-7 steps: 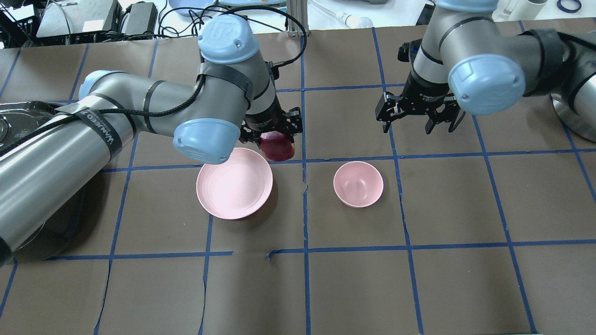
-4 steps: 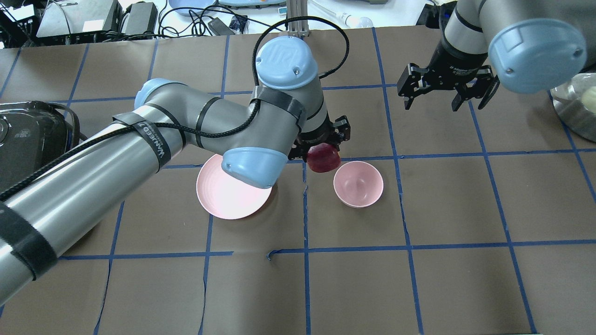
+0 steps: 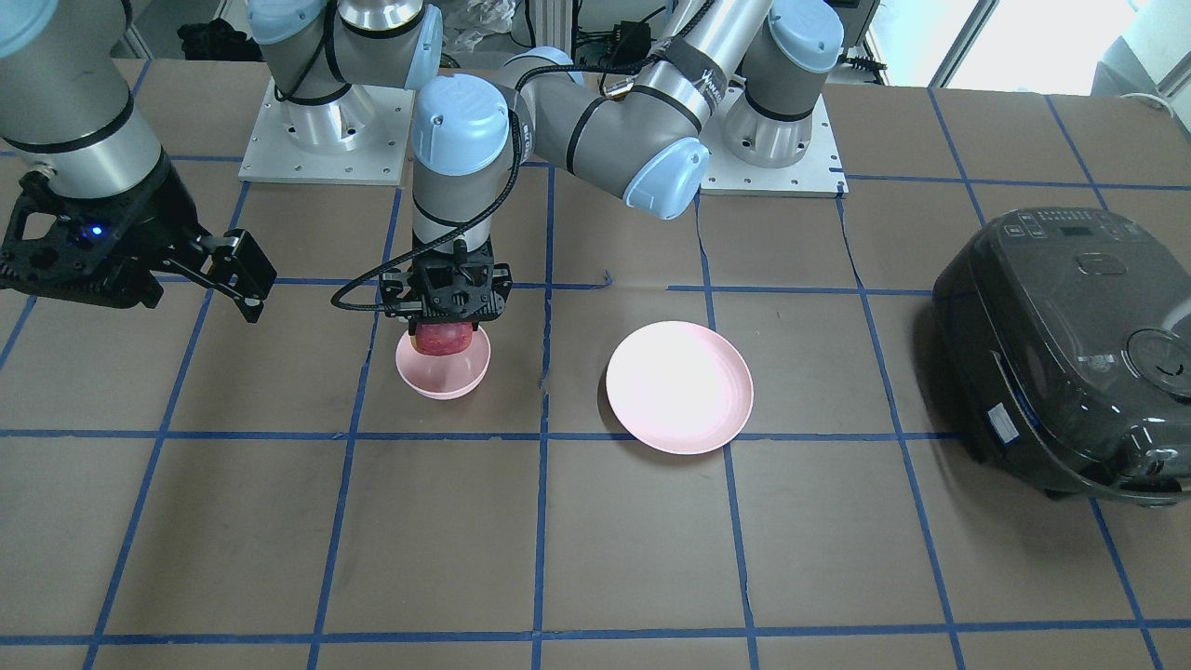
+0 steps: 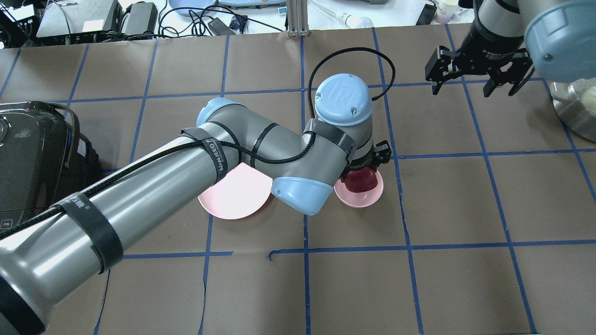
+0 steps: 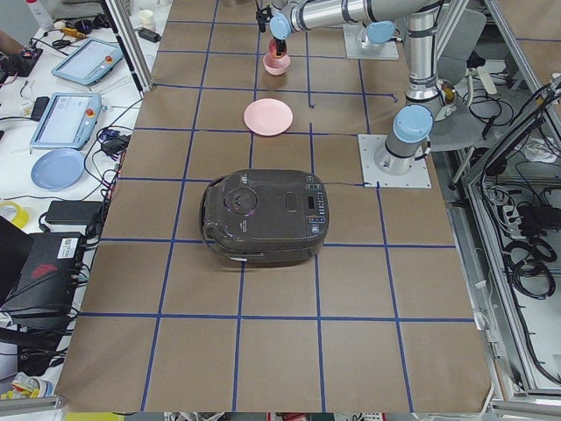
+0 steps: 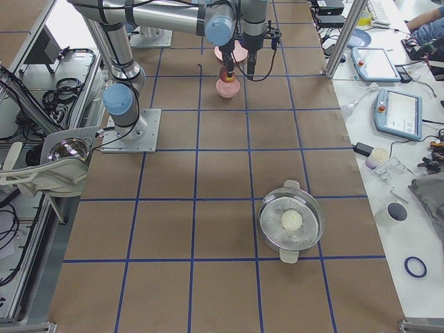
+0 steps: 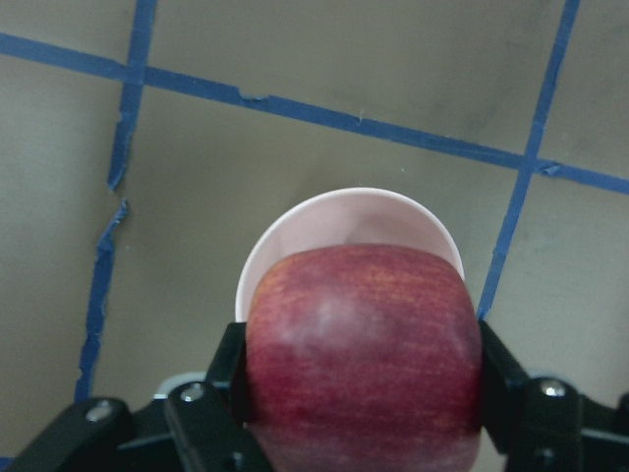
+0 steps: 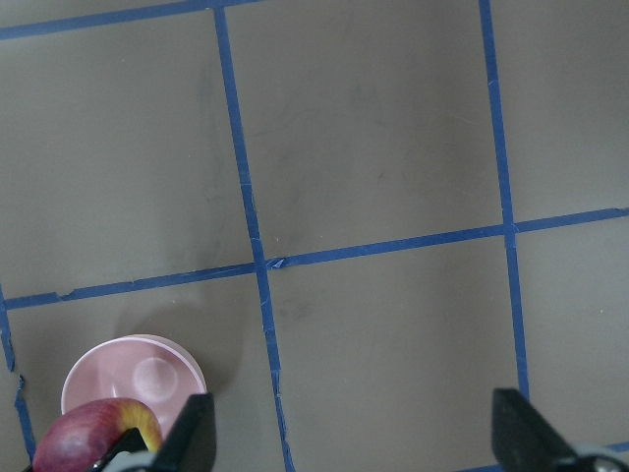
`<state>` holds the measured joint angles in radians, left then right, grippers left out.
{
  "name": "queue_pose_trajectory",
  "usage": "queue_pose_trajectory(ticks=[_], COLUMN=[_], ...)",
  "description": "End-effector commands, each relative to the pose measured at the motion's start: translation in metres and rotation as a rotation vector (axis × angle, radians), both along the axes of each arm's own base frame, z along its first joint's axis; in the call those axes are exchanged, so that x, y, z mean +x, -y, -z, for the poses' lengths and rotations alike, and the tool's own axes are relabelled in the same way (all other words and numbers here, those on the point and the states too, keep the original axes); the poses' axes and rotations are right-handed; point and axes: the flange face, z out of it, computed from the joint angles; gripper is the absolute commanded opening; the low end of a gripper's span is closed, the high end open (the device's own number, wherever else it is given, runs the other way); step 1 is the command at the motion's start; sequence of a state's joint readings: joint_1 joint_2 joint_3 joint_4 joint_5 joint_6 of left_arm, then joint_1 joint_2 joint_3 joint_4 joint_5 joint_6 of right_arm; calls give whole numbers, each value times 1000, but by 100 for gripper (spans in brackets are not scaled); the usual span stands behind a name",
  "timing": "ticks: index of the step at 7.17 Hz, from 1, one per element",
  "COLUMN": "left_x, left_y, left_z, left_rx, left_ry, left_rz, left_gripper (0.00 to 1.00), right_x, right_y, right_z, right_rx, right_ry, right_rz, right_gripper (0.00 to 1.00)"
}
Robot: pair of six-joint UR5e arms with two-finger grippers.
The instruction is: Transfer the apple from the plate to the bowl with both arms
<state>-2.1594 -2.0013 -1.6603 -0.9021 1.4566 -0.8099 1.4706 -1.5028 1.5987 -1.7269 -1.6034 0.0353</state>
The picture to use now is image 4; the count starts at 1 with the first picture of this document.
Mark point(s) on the red apple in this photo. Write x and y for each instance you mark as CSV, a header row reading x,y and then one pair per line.
x,y
360,181

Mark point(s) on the light blue plate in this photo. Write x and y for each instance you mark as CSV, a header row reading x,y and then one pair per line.
x,y
183,7

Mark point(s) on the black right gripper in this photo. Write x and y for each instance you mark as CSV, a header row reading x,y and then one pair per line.
x,y
489,47

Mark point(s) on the steel pot with yellow items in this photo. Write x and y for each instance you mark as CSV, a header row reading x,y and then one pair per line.
x,y
575,104

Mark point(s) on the aluminium frame post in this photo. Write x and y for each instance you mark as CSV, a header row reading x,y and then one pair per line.
x,y
296,17

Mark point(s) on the black power adapter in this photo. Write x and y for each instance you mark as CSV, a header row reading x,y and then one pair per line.
x,y
141,18

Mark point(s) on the pink bowl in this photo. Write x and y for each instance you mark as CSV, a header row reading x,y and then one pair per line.
x,y
359,200

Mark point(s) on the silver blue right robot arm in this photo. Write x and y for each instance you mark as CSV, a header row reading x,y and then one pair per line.
x,y
559,35

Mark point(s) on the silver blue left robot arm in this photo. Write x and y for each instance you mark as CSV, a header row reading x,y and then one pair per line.
x,y
47,258

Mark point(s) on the white paper cup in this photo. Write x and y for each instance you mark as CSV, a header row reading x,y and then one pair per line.
x,y
446,10

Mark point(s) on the black phone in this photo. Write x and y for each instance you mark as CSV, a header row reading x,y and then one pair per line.
x,y
426,15

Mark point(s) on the pink plate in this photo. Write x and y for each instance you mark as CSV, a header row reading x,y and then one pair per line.
x,y
241,193

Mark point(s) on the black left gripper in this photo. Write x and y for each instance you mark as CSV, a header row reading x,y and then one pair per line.
x,y
361,163

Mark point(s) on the dark grey rice cooker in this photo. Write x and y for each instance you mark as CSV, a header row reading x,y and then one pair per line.
x,y
44,157

